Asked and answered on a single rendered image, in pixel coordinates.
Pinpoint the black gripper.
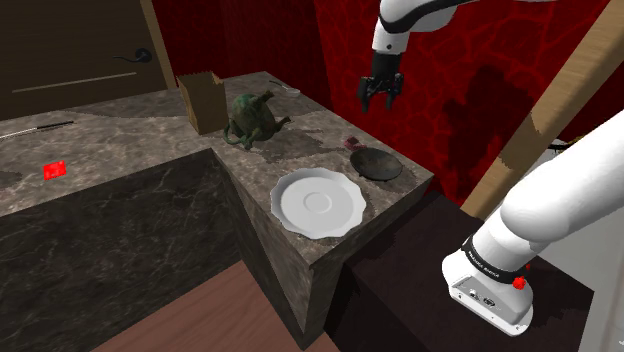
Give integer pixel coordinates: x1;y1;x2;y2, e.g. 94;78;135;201
357;50;405;114

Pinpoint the dark round pan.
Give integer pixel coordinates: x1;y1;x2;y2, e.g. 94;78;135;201
349;147;404;183

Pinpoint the small white spoon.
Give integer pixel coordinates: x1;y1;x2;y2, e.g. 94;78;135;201
269;80;301;97

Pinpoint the white scalloped plate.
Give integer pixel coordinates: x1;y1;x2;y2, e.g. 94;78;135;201
270;167;368;241

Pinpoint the green teapot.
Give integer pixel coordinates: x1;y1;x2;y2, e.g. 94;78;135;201
223;89;293;151

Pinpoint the brown paper bag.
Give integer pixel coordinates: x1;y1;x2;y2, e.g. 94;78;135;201
176;70;229;136

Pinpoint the dark robot stand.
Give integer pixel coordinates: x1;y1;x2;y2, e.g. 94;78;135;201
323;190;596;352

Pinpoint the red card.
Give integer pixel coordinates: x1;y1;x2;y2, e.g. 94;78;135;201
43;160;67;182

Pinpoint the wooden door frame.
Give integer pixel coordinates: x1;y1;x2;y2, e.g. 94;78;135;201
459;0;624;222

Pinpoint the brown door with black handle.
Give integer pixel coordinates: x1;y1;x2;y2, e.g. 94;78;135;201
0;0;169;122

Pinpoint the black-handled knife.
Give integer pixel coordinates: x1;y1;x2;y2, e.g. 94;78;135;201
0;120;75;140

